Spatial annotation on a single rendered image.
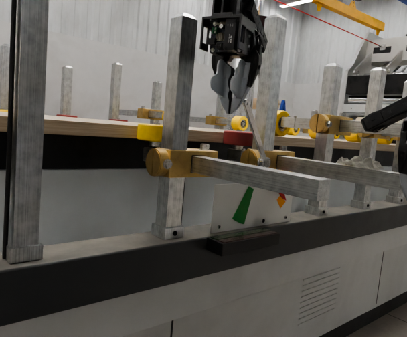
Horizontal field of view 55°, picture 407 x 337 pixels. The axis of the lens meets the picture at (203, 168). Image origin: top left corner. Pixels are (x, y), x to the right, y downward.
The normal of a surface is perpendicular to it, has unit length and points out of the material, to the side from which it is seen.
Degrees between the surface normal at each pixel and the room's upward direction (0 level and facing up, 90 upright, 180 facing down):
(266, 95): 90
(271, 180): 90
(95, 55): 90
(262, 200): 90
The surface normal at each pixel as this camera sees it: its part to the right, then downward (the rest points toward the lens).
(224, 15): -0.48, 0.06
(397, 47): -0.76, 0.00
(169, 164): 0.65, 0.14
